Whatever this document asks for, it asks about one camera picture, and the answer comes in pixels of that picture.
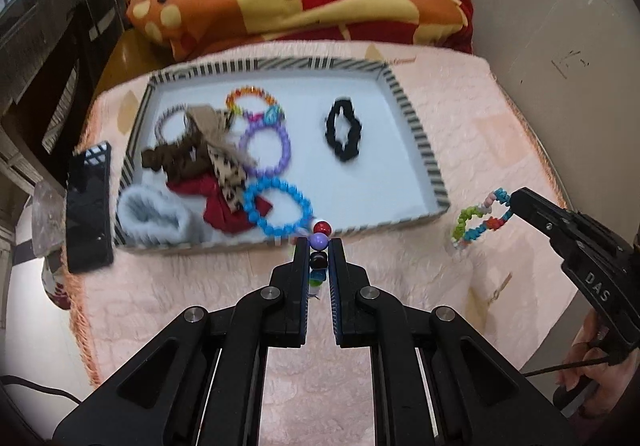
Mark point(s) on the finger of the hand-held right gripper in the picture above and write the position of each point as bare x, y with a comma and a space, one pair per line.
535, 211

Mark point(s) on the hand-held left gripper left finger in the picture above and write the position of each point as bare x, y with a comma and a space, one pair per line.
306, 286

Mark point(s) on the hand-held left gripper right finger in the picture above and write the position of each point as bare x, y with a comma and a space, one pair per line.
334, 286

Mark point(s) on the black scrunchie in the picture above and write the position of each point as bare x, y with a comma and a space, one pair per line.
345, 153

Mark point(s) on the brown scrunchie with leopard bow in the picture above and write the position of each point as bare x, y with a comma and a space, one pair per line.
170, 158

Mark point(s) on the white tray with striped rim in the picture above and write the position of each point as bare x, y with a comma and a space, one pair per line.
310, 91

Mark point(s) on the person's right hand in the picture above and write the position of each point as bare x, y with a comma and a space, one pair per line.
582, 338

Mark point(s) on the pink fluffy mat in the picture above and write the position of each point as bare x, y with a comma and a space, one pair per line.
500, 126

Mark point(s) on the red fabric bow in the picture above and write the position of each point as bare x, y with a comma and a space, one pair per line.
220, 211

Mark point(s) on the light blue fluffy scrunchie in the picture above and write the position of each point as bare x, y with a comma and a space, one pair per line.
165, 226

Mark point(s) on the black smartphone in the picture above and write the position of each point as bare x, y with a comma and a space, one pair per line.
87, 216

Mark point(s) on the red patterned cloth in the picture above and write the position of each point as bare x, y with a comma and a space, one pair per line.
56, 286

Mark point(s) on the clear plastic bag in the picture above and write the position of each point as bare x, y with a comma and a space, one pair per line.
47, 221

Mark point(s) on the orange red printed blanket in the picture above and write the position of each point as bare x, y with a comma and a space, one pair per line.
240, 1

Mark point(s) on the dark wooden furniture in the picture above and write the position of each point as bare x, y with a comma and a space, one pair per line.
60, 76

